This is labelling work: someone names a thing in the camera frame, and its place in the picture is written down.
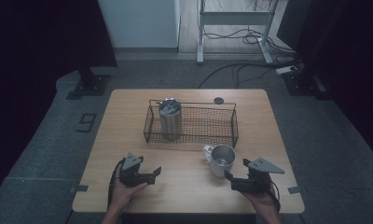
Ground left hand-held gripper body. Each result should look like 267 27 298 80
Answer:
118 151 145 189

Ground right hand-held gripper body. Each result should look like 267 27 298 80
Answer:
231 157 285 194

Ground steel mug with handle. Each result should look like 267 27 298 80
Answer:
201 144 237 178

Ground steel tumbler with lid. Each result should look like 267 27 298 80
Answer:
156 97 184 142

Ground dark wire mesh basket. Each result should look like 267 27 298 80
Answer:
143 98 240 148

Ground person's left hand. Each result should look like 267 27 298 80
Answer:
107 172 149 217

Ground person's right hand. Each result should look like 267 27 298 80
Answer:
240 182 282 218

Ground black stand base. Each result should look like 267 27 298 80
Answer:
65 66 112 101
282 68 332 101

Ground white power strip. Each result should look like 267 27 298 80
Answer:
274 64 298 76

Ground dark curtain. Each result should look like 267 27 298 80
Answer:
276 0 373 166
0 0 118 206

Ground left hand-held gripper cable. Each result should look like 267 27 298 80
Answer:
106 158 127 210

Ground hand-held gripper cable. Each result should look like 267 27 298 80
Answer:
267 176 283 214
106 158 127 210

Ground right hand-held gripper cable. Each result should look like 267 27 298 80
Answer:
267 176 283 214

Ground black floor cable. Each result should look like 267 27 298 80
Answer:
197 60 302 90

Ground tangle of black cables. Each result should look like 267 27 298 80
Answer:
202 26 297 58

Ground white metal desk frame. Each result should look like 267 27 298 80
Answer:
196 0 280 65

